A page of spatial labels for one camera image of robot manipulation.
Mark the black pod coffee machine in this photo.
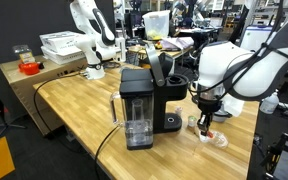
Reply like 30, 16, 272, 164
118, 43, 190, 151

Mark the white plastic bottle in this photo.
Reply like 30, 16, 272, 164
259, 89, 281, 115

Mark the long black floor cable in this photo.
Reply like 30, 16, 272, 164
32, 70, 87, 138

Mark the purple white cloth bundle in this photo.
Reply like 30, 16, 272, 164
159, 35, 195, 52

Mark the stack of white boxes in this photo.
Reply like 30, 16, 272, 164
38, 30, 86, 65

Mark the white pod with green lid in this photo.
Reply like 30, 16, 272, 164
187, 115, 198, 128

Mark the clear plastic storage bin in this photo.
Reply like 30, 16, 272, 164
142, 9, 172, 42

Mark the red container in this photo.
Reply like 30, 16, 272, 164
18, 61, 41, 76

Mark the black metal cart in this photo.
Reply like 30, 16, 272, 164
259, 124, 288, 180

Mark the clear jar with label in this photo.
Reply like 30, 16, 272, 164
12, 44, 36, 65

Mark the black machine power cable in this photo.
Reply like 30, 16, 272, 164
93, 124, 122, 180

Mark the clear glass dish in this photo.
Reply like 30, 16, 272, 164
199, 130, 229, 150

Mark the small clear cup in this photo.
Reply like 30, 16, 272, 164
174, 105, 184, 118

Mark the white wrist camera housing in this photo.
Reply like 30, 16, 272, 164
222, 94, 246, 118

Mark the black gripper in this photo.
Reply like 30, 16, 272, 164
197, 99, 222, 137

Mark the clear water tank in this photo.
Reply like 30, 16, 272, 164
109, 90, 155, 151

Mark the tan cabinet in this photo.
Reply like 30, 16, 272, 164
0, 55, 89, 137

